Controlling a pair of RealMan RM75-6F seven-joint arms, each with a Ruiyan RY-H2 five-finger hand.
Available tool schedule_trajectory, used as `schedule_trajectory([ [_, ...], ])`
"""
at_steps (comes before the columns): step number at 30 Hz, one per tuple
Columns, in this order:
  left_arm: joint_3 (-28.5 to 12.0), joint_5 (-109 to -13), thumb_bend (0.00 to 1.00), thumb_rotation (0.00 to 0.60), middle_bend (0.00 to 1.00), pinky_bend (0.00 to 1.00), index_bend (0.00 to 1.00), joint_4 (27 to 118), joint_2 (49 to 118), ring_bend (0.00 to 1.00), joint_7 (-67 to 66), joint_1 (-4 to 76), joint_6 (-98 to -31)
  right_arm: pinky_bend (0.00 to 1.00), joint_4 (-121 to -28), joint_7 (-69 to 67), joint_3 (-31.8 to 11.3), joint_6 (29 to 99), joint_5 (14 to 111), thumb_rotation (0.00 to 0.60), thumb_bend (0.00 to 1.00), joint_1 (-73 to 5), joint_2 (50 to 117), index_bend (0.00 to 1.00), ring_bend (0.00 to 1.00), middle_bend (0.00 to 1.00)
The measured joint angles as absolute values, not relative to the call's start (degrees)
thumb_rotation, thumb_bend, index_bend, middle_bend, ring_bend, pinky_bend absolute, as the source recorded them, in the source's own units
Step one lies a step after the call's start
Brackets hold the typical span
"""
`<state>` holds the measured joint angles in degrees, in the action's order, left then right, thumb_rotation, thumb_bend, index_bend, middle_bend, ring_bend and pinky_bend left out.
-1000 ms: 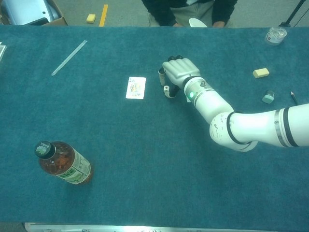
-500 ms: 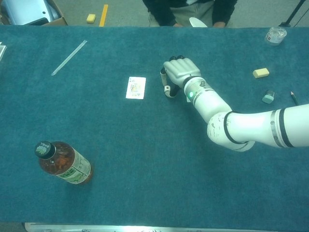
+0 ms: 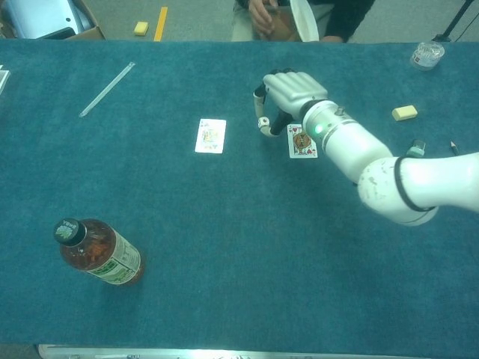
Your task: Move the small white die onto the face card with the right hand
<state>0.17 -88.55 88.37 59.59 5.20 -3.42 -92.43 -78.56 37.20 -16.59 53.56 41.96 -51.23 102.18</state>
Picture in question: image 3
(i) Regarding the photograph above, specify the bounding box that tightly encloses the cardboard box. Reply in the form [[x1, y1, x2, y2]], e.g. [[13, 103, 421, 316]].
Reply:
[[0, 0, 107, 40]]

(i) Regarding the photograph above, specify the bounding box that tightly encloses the yellow floor tape strip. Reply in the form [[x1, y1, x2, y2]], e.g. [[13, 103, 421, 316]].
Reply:
[[153, 6, 169, 42]]

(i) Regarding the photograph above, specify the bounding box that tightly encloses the faded king playing card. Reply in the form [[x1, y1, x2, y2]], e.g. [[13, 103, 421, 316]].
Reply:
[[194, 118, 228, 154]]

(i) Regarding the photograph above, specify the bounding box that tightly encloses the small grey white clip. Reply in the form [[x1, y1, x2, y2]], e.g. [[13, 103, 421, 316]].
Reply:
[[406, 139, 427, 158]]

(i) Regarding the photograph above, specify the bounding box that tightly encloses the white metal frame rail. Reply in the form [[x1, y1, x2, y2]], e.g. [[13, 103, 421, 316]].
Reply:
[[37, 343, 405, 359]]

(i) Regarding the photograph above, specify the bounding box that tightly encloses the clear plastic rod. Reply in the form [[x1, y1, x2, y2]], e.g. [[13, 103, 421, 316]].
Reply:
[[79, 61, 135, 118]]

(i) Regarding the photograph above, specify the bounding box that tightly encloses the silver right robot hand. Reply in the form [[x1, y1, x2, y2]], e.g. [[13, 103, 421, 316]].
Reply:
[[253, 67, 329, 138]]

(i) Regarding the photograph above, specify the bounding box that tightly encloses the amber tea bottle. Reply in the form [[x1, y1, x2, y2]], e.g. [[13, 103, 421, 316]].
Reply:
[[53, 217, 145, 287]]

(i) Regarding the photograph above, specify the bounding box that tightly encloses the black tripod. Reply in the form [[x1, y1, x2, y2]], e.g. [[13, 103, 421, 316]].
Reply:
[[431, 0, 479, 43]]

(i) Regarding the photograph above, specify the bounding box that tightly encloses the clear plastic container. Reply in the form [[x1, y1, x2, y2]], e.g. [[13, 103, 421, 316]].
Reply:
[[409, 41, 446, 72]]

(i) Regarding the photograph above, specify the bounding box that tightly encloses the white plate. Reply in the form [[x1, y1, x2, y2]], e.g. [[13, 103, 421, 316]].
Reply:
[[290, 0, 320, 42]]

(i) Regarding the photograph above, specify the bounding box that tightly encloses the jack of hearts playing card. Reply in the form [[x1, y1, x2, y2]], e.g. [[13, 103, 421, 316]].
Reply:
[[287, 123, 319, 159]]

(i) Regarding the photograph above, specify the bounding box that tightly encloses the yellow rectangular eraser block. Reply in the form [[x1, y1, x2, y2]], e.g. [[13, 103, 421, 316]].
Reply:
[[391, 104, 418, 122]]

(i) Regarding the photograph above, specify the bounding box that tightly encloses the seated person in dark clothes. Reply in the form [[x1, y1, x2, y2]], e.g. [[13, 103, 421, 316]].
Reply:
[[231, 0, 376, 43]]

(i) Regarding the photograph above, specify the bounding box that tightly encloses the teal felt table cover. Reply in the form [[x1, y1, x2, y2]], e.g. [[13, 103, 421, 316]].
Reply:
[[0, 38, 479, 347]]

